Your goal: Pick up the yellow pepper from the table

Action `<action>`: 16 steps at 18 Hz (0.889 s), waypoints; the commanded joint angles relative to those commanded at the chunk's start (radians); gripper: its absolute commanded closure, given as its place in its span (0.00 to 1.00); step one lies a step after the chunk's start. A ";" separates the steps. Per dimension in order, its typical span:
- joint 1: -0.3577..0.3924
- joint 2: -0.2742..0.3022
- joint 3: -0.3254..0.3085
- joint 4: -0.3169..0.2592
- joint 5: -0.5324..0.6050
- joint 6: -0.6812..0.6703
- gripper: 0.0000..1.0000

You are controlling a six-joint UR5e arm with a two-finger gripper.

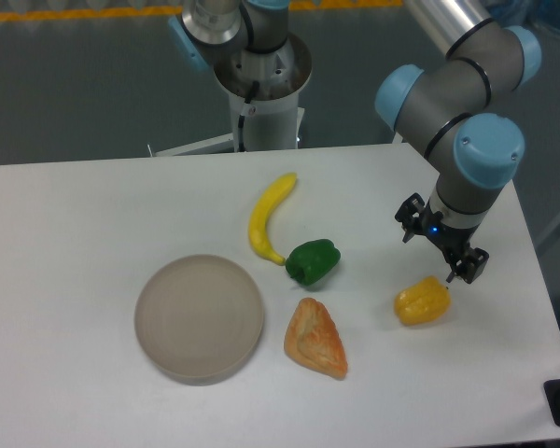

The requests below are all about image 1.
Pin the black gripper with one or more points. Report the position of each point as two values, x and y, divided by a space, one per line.
466 263

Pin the yellow bell pepper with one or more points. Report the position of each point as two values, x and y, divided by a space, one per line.
423 302

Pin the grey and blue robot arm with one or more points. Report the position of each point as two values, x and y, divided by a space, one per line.
443 115

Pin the green bell pepper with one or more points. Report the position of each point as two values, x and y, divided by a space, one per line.
311 261

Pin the orange puff pastry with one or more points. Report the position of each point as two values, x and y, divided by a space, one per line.
313 341

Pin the yellow banana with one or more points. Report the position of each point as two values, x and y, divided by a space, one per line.
267 203

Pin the beige round plate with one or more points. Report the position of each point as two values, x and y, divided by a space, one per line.
198 319

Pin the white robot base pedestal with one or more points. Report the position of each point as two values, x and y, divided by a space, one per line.
263 95

